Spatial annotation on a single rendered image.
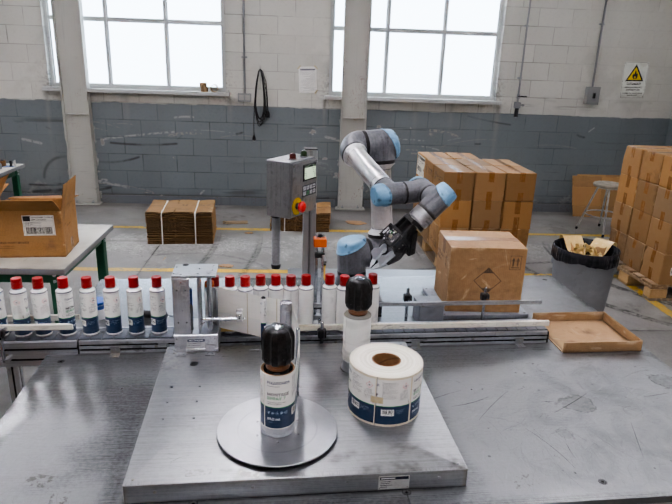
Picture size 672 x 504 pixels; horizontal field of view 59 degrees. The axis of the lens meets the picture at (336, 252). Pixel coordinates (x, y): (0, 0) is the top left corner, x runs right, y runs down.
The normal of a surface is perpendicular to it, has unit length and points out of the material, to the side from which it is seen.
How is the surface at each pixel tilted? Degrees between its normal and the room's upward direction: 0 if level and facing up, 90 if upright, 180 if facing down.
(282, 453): 0
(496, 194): 91
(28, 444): 0
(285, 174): 90
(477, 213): 90
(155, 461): 0
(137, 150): 90
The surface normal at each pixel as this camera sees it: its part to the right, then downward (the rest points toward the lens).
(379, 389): -0.27, 0.29
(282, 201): -0.47, 0.26
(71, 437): 0.04, -0.95
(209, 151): 0.05, 0.32
